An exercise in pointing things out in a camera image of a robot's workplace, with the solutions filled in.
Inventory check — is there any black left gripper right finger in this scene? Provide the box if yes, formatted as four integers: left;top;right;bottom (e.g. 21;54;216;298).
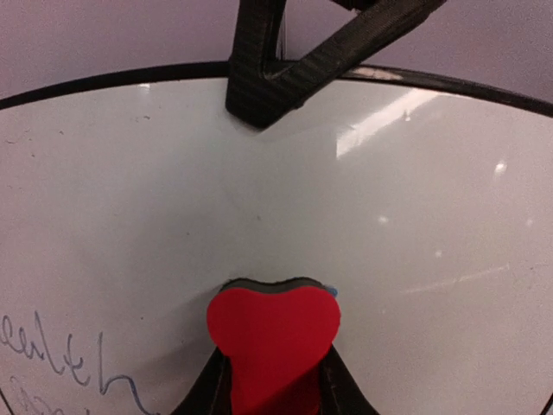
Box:
319;346;379;415

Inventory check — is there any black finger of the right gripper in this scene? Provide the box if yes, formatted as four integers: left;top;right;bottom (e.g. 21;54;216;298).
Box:
226;0;443;130

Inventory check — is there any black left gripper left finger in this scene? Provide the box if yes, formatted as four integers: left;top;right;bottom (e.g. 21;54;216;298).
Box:
171;348;232;415

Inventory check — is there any red whiteboard eraser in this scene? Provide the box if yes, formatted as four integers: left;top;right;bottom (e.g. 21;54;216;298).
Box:
207;278;341;414

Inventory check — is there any white whiteboard black frame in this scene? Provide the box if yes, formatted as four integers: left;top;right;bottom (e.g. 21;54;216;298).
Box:
1;62;552;414

